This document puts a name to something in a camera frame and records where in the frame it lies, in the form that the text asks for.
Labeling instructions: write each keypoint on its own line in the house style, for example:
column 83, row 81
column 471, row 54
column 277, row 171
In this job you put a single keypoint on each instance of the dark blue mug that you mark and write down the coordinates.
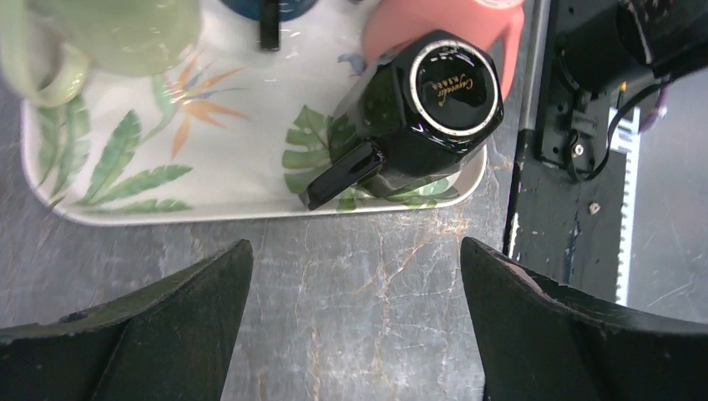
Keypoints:
column 270, row 14

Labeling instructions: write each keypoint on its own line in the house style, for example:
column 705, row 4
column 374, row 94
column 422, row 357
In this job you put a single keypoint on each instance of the floral white tray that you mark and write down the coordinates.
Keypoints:
column 232, row 133

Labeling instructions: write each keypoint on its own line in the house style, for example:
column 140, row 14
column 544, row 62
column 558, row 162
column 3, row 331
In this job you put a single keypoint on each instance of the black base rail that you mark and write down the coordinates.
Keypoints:
column 571, row 200

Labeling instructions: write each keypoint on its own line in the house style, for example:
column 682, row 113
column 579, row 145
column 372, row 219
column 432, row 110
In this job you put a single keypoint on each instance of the black octagonal mug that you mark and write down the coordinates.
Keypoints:
column 416, row 115

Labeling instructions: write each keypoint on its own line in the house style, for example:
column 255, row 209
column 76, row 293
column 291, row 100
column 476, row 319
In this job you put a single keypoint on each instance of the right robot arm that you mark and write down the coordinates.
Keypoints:
column 619, row 39

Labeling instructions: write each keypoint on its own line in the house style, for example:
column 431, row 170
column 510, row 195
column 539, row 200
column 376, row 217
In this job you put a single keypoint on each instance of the light green mug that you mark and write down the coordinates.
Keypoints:
column 129, row 38

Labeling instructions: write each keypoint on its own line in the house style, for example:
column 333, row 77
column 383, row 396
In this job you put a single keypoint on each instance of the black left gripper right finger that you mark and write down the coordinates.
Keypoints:
column 542, row 340

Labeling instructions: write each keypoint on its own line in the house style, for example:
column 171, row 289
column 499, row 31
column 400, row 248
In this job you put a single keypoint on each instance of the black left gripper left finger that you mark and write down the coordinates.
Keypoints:
column 171, row 340

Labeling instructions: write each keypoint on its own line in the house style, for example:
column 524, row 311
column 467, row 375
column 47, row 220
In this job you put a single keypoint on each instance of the pink mug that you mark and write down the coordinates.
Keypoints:
column 394, row 23

